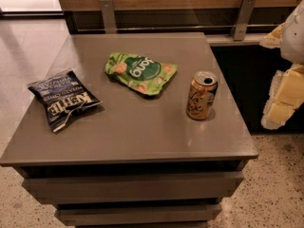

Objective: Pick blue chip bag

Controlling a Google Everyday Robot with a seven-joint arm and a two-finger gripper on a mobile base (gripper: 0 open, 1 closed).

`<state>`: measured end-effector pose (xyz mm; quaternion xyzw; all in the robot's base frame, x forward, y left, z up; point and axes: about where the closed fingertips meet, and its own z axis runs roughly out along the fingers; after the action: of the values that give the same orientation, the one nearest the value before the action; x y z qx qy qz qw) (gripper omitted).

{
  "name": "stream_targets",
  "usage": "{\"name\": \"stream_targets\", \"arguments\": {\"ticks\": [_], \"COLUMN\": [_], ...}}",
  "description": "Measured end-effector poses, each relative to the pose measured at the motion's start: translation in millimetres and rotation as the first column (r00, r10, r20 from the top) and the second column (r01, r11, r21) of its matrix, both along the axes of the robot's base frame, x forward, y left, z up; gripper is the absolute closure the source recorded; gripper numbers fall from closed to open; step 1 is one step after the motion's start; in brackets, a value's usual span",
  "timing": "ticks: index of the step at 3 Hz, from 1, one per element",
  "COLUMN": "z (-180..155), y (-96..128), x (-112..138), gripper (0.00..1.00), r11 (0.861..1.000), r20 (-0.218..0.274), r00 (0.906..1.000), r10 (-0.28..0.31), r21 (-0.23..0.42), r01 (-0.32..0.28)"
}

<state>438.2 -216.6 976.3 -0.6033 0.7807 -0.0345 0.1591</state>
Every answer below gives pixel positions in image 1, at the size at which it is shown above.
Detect green snack bag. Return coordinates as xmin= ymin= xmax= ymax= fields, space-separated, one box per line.
xmin=104 ymin=52 xmax=178 ymax=96

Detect grey drawer cabinet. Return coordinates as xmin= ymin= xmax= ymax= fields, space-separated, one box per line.
xmin=1 ymin=33 xmax=257 ymax=228

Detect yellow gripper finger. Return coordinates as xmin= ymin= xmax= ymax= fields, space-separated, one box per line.
xmin=259 ymin=23 xmax=284 ymax=48

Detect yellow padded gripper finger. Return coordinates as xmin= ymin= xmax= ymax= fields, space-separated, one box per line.
xmin=261 ymin=64 xmax=304 ymax=130

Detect left metal wall bracket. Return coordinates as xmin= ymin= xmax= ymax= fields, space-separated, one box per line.
xmin=100 ymin=0 xmax=117 ymax=34

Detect orange soda can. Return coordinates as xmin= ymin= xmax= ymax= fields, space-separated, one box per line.
xmin=186 ymin=71 xmax=219 ymax=121

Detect metal wall bracket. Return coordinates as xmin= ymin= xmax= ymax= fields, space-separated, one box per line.
xmin=100 ymin=0 xmax=117 ymax=34
xmin=231 ymin=0 xmax=256 ymax=41

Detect right metal wall bracket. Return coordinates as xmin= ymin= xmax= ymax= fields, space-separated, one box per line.
xmin=231 ymin=0 xmax=256 ymax=41

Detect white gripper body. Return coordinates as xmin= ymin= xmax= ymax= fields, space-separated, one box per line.
xmin=280 ymin=0 xmax=304 ymax=64

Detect blue Kettle chip bag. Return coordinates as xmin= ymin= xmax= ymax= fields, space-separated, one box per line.
xmin=28 ymin=69 xmax=101 ymax=133

